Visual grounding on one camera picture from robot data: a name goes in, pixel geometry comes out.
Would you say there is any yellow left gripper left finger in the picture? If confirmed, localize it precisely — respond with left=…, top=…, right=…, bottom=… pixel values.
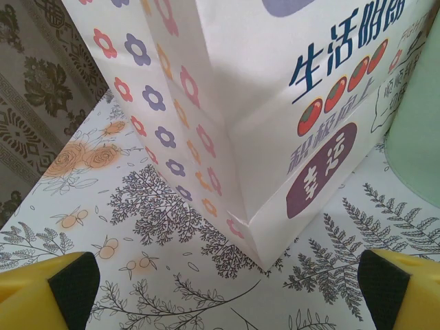
left=0, top=251, right=101, bottom=330

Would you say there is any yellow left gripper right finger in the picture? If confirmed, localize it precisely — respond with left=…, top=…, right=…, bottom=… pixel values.
left=357, top=249, right=440, bottom=330

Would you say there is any white printed paper bag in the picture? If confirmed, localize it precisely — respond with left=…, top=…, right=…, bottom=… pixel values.
left=60, top=0, right=435, bottom=278

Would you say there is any mint green straw holder cup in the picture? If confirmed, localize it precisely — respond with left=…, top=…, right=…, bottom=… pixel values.
left=384, top=32, right=440, bottom=208

